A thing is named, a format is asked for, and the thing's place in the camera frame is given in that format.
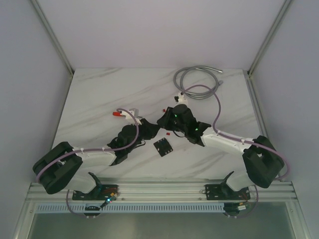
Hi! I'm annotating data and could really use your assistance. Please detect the coiled grey metal hose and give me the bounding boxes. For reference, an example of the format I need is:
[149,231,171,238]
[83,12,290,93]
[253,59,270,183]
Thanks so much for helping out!
[173,65,224,99]

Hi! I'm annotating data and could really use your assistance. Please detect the red handled screwdriver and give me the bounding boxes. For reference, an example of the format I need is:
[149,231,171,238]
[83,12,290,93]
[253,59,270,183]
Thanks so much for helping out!
[112,112,125,117]

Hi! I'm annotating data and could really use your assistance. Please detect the slotted grey cable duct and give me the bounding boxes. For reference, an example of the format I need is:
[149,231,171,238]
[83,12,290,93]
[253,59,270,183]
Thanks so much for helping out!
[35,202,225,214]

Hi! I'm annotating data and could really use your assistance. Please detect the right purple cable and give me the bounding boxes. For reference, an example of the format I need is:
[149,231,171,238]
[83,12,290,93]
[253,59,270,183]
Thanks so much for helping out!
[184,85,289,220]

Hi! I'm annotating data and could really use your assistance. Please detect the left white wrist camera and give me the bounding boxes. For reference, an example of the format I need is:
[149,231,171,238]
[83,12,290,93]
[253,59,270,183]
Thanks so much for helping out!
[119,110,142,125]

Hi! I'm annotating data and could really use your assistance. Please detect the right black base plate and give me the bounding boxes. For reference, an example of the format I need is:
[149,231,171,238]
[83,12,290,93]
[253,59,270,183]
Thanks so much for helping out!
[201,184,251,201]

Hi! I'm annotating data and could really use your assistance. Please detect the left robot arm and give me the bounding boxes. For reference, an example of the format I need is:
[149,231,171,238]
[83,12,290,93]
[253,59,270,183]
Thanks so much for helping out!
[32,119,160,200]

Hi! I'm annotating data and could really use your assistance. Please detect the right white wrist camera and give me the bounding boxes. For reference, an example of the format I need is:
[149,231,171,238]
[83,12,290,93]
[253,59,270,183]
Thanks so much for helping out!
[174,92,188,106]

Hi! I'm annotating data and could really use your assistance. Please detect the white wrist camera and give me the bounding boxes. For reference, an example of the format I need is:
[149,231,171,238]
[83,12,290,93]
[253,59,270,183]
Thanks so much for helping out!
[174,92,188,106]
[119,110,142,125]

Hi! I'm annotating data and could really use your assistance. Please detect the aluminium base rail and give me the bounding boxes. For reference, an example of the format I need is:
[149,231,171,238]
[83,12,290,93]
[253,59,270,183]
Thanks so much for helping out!
[26,175,298,203]

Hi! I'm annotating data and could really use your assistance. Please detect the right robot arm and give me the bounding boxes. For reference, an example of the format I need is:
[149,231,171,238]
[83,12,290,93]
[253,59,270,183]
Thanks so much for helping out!
[157,104,285,199]

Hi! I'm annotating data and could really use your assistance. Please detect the black fuse box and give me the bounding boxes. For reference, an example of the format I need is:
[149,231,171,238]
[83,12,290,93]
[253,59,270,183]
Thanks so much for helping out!
[154,137,173,157]

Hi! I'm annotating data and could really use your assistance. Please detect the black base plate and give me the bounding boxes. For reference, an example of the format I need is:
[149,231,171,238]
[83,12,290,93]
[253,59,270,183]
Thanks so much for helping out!
[72,184,119,201]
[201,184,251,201]

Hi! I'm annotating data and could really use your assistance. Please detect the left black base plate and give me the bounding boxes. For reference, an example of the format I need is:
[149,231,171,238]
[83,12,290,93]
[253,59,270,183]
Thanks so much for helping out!
[72,184,119,201]

